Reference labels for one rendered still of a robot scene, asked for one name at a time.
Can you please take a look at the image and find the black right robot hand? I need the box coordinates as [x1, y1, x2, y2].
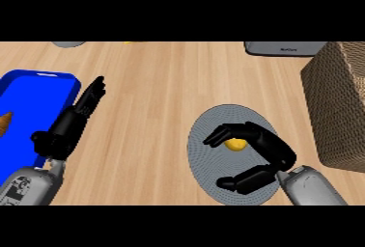
[203, 121, 299, 196]

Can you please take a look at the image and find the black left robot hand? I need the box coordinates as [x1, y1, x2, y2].
[30, 75, 107, 161]

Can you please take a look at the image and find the yellow lemon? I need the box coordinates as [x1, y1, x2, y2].
[224, 137, 250, 152]

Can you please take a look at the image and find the grey oval placemat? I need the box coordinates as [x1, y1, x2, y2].
[187, 103, 283, 206]

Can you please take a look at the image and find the brown wicker basket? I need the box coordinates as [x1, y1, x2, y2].
[301, 41, 365, 174]

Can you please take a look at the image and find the blue tray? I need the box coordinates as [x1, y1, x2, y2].
[0, 69, 83, 187]

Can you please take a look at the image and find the orange-brown pointed food item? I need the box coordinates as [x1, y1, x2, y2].
[0, 111, 15, 138]

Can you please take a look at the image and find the grey round object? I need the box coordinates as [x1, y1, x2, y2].
[51, 41, 89, 49]

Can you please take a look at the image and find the grey appliance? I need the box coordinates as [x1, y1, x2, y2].
[244, 41, 330, 58]

